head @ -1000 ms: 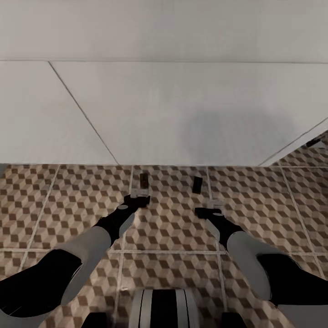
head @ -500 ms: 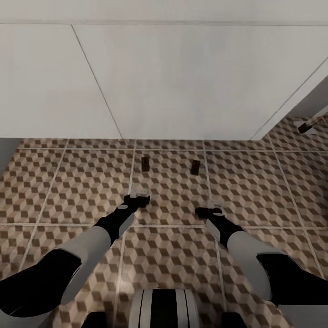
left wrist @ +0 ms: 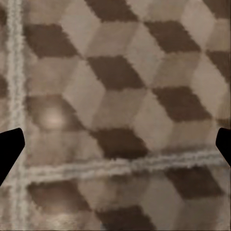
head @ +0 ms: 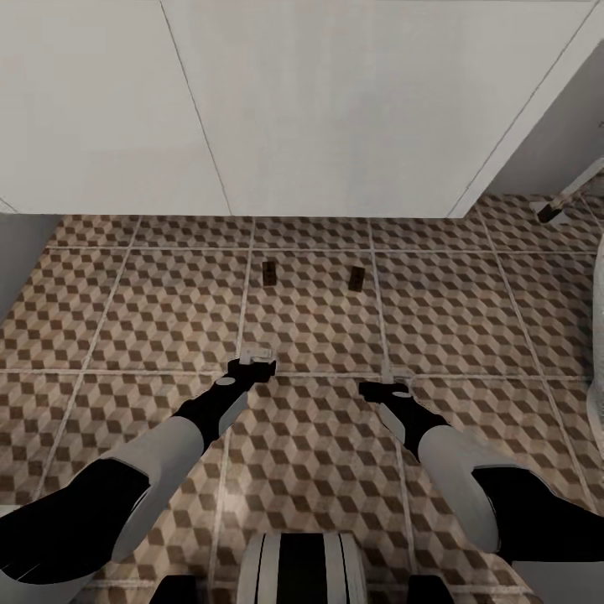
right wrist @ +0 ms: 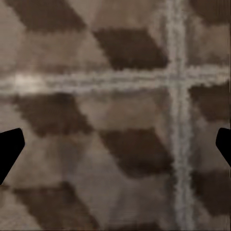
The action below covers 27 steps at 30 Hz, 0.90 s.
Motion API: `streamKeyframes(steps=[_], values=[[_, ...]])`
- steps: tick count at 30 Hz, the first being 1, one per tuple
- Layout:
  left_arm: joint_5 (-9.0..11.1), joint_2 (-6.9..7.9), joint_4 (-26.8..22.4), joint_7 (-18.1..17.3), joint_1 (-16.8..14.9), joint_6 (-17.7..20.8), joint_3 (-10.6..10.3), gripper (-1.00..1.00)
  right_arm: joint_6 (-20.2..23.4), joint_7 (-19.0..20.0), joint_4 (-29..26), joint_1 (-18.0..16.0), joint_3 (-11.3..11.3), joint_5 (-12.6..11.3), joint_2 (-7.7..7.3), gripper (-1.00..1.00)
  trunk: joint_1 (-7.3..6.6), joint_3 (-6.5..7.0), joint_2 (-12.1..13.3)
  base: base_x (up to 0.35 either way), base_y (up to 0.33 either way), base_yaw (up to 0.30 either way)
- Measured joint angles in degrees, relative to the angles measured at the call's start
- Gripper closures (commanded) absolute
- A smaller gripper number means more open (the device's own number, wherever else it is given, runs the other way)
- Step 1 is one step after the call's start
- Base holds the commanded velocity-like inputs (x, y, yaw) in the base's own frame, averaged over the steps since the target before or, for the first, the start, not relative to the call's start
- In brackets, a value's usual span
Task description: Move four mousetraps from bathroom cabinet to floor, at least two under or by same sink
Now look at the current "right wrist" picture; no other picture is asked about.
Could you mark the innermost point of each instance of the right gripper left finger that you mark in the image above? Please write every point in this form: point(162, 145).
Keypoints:
point(11, 145)

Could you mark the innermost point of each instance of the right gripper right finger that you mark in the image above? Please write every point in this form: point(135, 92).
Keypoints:
point(223, 142)

